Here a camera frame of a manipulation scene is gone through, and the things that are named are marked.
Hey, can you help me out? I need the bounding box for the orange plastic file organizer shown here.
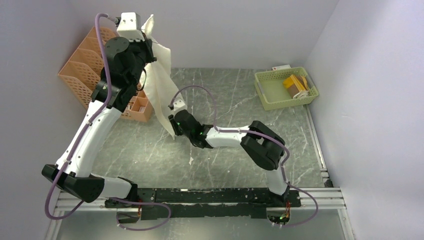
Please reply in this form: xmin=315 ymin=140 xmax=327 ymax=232
xmin=58 ymin=27 xmax=153 ymax=123

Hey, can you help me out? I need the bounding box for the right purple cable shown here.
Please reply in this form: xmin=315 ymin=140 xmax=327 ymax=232
xmin=168 ymin=85 xmax=320 ymax=229

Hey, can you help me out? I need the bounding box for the white red card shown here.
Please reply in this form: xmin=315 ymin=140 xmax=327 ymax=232
xmin=272 ymin=64 xmax=291 ymax=71

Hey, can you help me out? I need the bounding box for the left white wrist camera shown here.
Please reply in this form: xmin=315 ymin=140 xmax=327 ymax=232
xmin=116 ymin=12 xmax=145 ymax=42

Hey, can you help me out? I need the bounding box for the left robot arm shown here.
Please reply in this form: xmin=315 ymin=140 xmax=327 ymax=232
xmin=41 ymin=36 xmax=157 ymax=208

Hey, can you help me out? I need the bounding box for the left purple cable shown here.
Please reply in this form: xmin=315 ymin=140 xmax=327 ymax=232
xmin=43 ymin=12 xmax=172 ymax=232

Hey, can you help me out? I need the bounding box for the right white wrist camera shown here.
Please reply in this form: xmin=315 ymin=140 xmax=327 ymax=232
xmin=169 ymin=98 xmax=188 ymax=113

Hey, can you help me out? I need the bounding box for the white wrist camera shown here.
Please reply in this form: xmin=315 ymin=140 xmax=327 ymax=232
xmin=169 ymin=98 xmax=188 ymax=113
xmin=116 ymin=12 xmax=145 ymax=42

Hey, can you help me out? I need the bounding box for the purple cable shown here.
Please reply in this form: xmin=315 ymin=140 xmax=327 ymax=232
xmin=43 ymin=12 xmax=172 ymax=232
xmin=168 ymin=85 xmax=320 ymax=229

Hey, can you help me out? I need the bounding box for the green plastic basket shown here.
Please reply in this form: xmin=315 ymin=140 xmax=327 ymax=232
xmin=254 ymin=67 xmax=320 ymax=111

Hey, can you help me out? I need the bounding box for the cream white towel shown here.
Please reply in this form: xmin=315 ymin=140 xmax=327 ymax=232
xmin=141 ymin=14 xmax=179 ymax=139

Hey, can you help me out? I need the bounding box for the aluminium rail frame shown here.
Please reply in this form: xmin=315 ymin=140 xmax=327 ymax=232
xmin=46 ymin=187 xmax=355 ymax=240

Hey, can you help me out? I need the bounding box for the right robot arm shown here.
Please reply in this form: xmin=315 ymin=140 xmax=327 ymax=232
xmin=168 ymin=110 xmax=290 ymax=207

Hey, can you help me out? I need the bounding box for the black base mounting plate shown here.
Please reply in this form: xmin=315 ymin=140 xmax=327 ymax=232
xmin=104 ymin=187 xmax=301 ymax=220

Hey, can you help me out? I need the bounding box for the yellow brown bear towel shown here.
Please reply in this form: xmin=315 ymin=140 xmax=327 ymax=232
xmin=282 ymin=74 xmax=310 ymax=99

